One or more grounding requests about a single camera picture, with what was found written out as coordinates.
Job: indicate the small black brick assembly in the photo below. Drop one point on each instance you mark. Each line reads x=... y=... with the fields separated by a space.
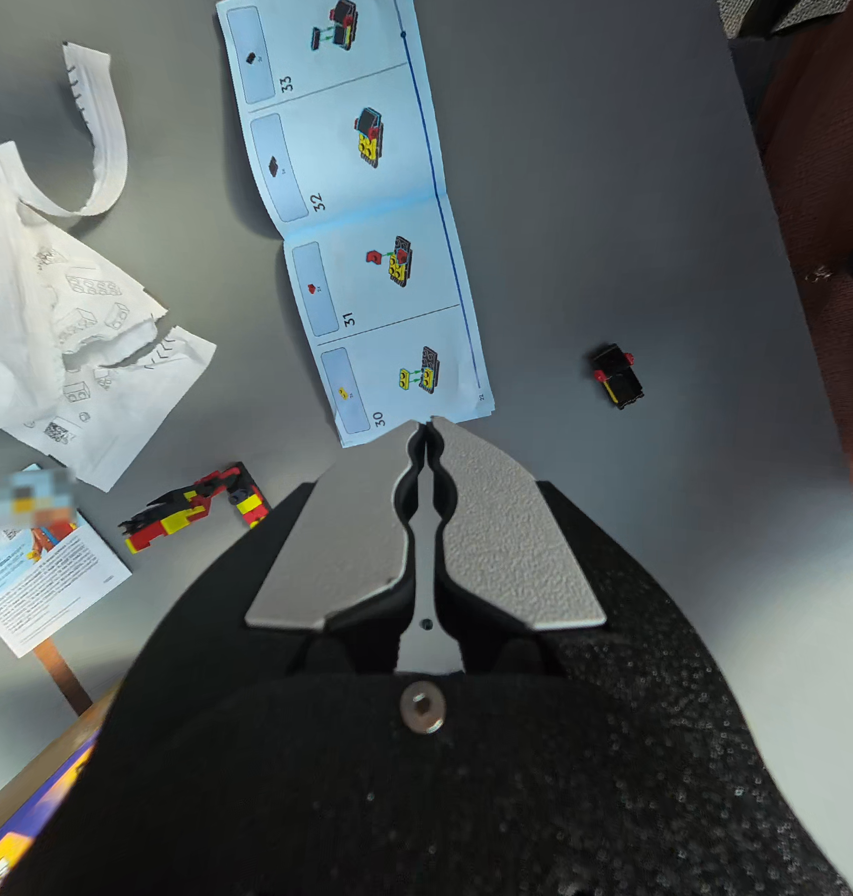
x=617 y=378

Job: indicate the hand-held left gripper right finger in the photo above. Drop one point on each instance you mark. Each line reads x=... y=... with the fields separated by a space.
x=517 y=546

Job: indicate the red yellow black brick model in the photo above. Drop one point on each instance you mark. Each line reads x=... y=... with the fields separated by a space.
x=181 y=514

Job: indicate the colourful brick set box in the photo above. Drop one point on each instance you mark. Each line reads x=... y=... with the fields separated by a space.
x=20 y=826

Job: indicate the white blue printed leaflet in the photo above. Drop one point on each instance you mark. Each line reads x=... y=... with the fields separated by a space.
x=55 y=595

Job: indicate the person's torso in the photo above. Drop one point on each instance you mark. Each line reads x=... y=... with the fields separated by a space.
x=818 y=140

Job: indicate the torn white paper bag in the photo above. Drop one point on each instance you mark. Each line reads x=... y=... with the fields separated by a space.
x=20 y=280

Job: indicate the torn white paper piece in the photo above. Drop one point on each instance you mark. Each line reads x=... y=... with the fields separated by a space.
x=118 y=434

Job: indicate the blue instruction booklet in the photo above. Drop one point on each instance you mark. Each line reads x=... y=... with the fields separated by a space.
x=370 y=210

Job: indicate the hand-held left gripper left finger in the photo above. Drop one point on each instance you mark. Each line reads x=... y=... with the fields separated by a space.
x=342 y=546

